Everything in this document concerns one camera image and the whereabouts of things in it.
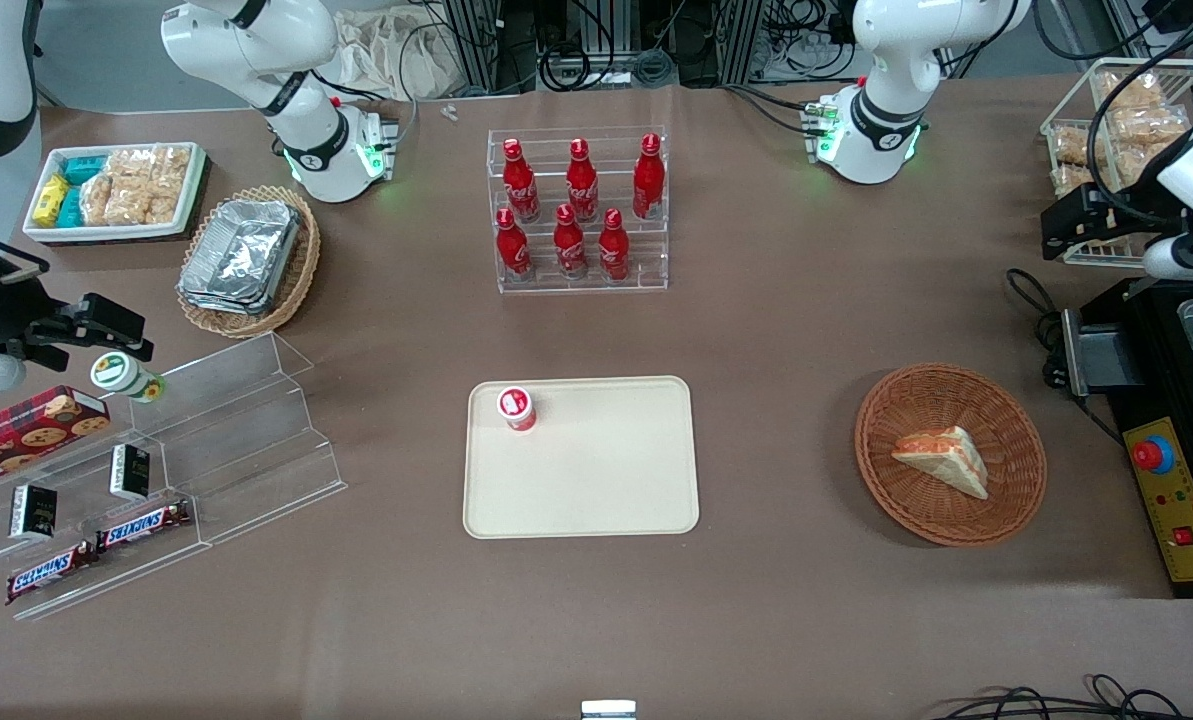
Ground beige cloth bag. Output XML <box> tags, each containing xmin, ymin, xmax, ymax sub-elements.
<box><xmin>334</xmin><ymin>8</ymin><xmax>467</xmax><ymax>102</ymax></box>

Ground round brown wicker basket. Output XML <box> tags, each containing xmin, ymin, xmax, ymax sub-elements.
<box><xmin>854</xmin><ymin>362</ymin><xmax>1048</xmax><ymax>548</ymax></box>

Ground red emergency stop button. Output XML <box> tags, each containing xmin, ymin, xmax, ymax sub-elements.
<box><xmin>1132</xmin><ymin>435</ymin><xmax>1176</xmax><ymax>476</ymax></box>

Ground beige plastic tray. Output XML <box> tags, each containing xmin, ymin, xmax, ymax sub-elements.
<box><xmin>463</xmin><ymin>376</ymin><xmax>701</xmax><ymax>540</ymax></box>

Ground small black box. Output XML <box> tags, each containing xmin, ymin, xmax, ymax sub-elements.
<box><xmin>8</xmin><ymin>483</ymin><xmax>60</xmax><ymax>543</ymax></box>
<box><xmin>109</xmin><ymin>444</ymin><xmax>152</xmax><ymax>502</ymax></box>

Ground black floor cables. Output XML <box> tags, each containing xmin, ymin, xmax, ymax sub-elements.
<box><xmin>936</xmin><ymin>674</ymin><xmax>1193</xmax><ymax>720</ymax></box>

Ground red cola bottle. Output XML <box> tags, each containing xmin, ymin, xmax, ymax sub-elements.
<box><xmin>597</xmin><ymin>207</ymin><xmax>632</xmax><ymax>283</ymax></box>
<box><xmin>553</xmin><ymin>203</ymin><xmax>590</xmax><ymax>281</ymax></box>
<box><xmin>632</xmin><ymin>133</ymin><xmax>667</xmax><ymax>222</ymax></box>
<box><xmin>565</xmin><ymin>138</ymin><xmax>601</xmax><ymax>224</ymax></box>
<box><xmin>502</xmin><ymin>138</ymin><xmax>542</xmax><ymax>225</ymax></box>
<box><xmin>495</xmin><ymin>207</ymin><xmax>534</xmax><ymax>282</ymax></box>

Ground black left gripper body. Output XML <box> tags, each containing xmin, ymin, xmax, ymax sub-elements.
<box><xmin>1080</xmin><ymin>185</ymin><xmax>1159</xmax><ymax>256</ymax></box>

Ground clear acrylic stepped stand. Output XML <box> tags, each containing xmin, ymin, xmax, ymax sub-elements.
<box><xmin>0</xmin><ymin>332</ymin><xmax>348</xmax><ymax>624</ymax></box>

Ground white rectangular snack tray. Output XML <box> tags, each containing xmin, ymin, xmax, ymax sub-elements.
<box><xmin>22</xmin><ymin>142</ymin><xmax>208</xmax><ymax>245</ymax></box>

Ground white cup with green lid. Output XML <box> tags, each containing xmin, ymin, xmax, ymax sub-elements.
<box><xmin>90</xmin><ymin>352</ymin><xmax>166</xmax><ymax>405</ymax></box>

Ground white wire basket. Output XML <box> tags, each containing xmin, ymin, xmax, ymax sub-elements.
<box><xmin>1040</xmin><ymin>57</ymin><xmax>1193</xmax><ymax>270</ymax></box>

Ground black coiled cable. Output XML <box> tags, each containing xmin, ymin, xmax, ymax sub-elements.
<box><xmin>1005</xmin><ymin>267</ymin><xmax>1069</xmax><ymax>393</ymax></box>

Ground red cup with white lid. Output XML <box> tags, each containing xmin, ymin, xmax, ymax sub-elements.
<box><xmin>497</xmin><ymin>386</ymin><xmax>540</xmax><ymax>433</ymax></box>

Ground yellow snack pack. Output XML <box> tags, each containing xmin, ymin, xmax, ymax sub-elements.
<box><xmin>32</xmin><ymin>174</ymin><xmax>71</xmax><ymax>228</ymax></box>

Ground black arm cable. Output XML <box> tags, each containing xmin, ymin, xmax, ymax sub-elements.
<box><xmin>1084</xmin><ymin>15</ymin><xmax>1193</xmax><ymax>233</ymax></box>

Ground aluminium frame rack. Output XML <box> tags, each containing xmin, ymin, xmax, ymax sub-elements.
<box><xmin>441</xmin><ymin>0</ymin><xmax>857</xmax><ymax>96</ymax></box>

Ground triangle sandwich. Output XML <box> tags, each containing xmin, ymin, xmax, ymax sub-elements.
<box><xmin>891</xmin><ymin>426</ymin><xmax>991</xmax><ymax>501</ymax></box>

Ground black base cables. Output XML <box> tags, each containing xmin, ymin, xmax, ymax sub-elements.
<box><xmin>724</xmin><ymin>82</ymin><xmax>829</xmax><ymax>138</ymax></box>

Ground clear bag of rice crackers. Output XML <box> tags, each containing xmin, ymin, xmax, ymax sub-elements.
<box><xmin>106</xmin><ymin>148</ymin><xmax>157</xmax><ymax>227</ymax></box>
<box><xmin>80</xmin><ymin>172</ymin><xmax>119</xmax><ymax>227</ymax></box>
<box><xmin>146</xmin><ymin>145</ymin><xmax>193</xmax><ymax>226</ymax></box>

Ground clear acrylic bottle rack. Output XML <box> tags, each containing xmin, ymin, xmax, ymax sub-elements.
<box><xmin>486</xmin><ymin>126</ymin><xmax>670</xmax><ymax>295</ymax></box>

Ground black control box yellow panel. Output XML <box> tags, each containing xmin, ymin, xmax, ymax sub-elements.
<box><xmin>1061</xmin><ymin>278</ymin><xmax>1193</xmax><ymax>600</ymax></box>

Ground oval light wicker basket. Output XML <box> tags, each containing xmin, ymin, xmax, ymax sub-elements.
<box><xmin>175</xmin><ymin>185</ymin><xmax>322</xmax><ymax>340</ymax></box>

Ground snickers bar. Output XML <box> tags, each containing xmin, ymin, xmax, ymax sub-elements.
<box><xmin>95</xmin><ymin>500</ymin><xmax>193</xmax><ymax>554</ymax></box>
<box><xmin>5</xmin><ymin>540</ymin><xmax>98</xmax><ymax>606</ymax></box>

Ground stack of foil trays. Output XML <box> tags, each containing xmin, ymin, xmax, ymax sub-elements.
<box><xmin>177</xmin><ymin>199</ymin><xmax>303</xmax><ymax>317</ymax></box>

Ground red tartan cookie box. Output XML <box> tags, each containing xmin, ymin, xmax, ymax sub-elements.
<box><xmin>0</xmin><ymin>386</ymin><xmax>113</xmax><ymax>497</ymax></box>

